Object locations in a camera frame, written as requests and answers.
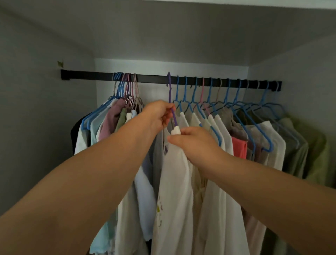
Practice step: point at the person's left forearm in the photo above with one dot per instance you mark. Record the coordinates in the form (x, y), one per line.
(65, 197)

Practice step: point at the clothes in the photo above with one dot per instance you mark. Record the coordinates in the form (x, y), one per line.
(144, 197)

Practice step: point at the small brass wall fitting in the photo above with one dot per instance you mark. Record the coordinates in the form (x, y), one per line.
(60, 63)

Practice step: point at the white wardrobe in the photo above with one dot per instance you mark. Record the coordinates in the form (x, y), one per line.
(39, 118)

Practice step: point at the pink plastic hanger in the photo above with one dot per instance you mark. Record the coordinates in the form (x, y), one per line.
(202, 92)

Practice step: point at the person's right forearm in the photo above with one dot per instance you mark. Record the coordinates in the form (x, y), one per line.
(275, 197)

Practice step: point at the black clothes rail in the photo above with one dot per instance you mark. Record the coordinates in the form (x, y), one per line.
(152, 78)

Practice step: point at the person's left hand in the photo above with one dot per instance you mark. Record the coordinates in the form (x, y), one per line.
(156, 114)

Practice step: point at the purple plastic hanger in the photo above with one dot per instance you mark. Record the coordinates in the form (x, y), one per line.
(169, 89)

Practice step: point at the beige plastic hanger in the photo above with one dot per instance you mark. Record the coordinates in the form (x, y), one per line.
(219, 90)

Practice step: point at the person's right hand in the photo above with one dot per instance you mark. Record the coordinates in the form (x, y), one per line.
(199, 147)

